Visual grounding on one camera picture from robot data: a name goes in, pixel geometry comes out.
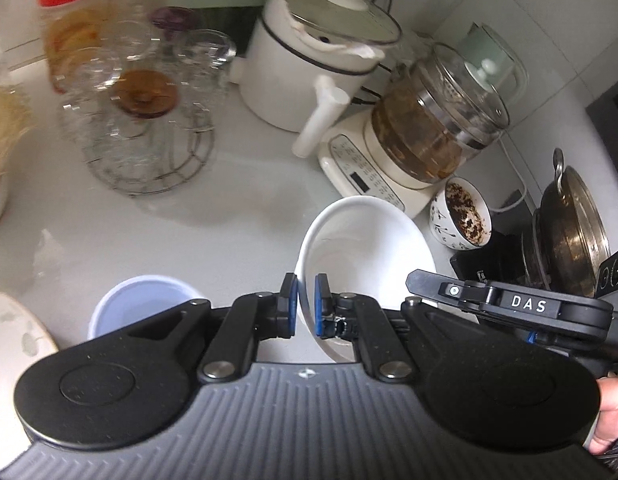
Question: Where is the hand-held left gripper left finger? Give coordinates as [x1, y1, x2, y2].
[123, 272, 300, 384]

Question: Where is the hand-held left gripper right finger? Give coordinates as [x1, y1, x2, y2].
[314, 273, 482, 382]

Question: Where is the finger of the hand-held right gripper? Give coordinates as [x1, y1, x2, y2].
[406, 268, 496, 315]

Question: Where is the white ceramic bowl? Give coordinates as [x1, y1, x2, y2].
[294, 195, 438, 364]

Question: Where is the person's right hand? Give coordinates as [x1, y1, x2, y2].
[586, 374, 618, 457]

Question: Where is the black gas stove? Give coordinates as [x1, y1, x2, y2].
[449, 227, 618, 301]

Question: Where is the patterned bowl with tea leaves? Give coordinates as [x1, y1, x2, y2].
[429, 176, 493, 252]

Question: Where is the metal wok with lid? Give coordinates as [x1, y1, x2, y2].
[533, 148, 613, 297]

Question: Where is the light blue plastic cup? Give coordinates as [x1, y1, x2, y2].
[88, 274, 203, 342]

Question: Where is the glass health kettle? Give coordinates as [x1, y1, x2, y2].
[317, 42, 513, 219]

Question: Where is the glass lid with green knob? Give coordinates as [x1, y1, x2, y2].
[460, 22, 530, 107]

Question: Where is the white electric cooking pot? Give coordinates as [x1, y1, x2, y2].
[233, 0, 404, 158]

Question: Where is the amber glass cup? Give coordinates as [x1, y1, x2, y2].
[111, 69, 180, 120]

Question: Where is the white leaf-print plate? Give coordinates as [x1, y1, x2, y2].
[0, 289, 60, 363]

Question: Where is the cluster of clear glass cups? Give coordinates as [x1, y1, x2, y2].
[58, 7, 238, 161]

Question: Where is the purple glass cup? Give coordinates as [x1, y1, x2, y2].
[149, 6, 197, 41]

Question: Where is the bowl of noodles and mushrooms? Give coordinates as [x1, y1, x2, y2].
[0, 86, 36, 188]

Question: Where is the red-lidded plastic jar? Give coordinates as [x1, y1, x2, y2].
[37, 0, 116, 95]

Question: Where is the round wire cup rack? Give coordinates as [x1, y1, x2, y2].
[74, 110, 216, 197]

